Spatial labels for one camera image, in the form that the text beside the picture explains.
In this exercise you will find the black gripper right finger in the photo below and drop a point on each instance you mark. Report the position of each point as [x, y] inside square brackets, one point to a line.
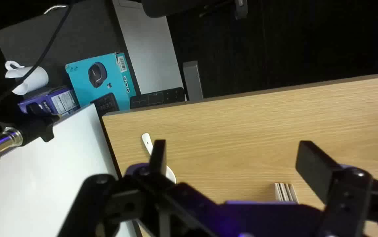
[316, 167]

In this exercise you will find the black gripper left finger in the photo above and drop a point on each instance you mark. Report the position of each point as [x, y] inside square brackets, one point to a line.
[156, 161]

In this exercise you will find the teal product box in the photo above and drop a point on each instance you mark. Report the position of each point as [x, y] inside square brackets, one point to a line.
[96, 76]

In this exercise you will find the purple white small box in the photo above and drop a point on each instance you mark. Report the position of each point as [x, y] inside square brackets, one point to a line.
[58, 101]

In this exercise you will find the white flat board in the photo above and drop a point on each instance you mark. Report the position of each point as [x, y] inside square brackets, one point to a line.
[39, 180]

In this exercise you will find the grey computer case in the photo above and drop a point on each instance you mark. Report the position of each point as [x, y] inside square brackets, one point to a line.
[93, 28]

